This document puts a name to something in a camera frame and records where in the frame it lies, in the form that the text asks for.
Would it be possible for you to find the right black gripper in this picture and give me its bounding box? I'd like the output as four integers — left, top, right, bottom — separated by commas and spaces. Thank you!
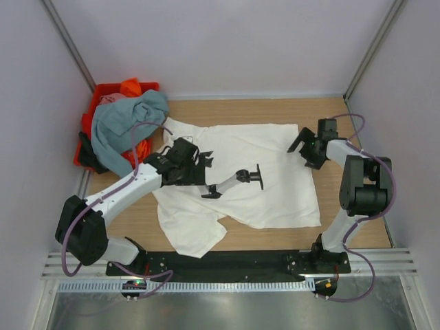
288, 128, 326, 171

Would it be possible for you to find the white printed t-shirt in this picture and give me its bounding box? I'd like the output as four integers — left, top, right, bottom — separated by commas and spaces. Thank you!
151, 117, 322, 258

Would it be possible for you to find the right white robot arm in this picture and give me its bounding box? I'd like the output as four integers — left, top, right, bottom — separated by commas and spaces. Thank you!
287, 118, 395, 272

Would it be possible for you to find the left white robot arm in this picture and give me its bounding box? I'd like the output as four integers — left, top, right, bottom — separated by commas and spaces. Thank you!
55, 137, 212, 275

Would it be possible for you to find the blue-grey t-shirt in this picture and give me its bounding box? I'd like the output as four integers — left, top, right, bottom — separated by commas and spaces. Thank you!
91, 90, 169, 177

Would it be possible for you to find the orange t-shirt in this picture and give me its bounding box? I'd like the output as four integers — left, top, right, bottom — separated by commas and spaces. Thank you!
120, 78, 151, 168

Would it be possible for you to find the black t-shirt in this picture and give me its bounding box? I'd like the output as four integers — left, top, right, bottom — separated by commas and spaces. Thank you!
77, 132, 109, 174

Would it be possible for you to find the pink t-shirt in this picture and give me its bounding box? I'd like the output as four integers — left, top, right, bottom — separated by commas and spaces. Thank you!
98, 93, 126, 105

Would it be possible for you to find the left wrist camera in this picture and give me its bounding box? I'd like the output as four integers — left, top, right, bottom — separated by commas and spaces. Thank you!
181, 136, 193, 144

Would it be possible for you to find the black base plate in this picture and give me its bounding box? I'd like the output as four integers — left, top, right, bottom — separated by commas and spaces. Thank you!
123, 250, 351, 283

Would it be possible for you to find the slotted cable duct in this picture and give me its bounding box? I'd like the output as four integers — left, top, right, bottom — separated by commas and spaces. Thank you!
57, 278, 315, 294

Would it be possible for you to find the aluminium frame rail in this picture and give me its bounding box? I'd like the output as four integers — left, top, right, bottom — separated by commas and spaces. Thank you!
40, 223, 419, 281

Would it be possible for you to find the right aluminium frame post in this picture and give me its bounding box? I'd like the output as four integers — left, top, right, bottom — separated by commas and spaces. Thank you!
343, 0, 408, 105

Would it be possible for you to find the aluminium frame post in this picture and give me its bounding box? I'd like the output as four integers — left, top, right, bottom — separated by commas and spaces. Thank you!
39, 0, 96, 92
343, 0, 408, 105

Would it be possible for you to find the left aluminium frame post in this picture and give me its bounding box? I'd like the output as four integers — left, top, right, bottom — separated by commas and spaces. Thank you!
39, 0, 96, 92

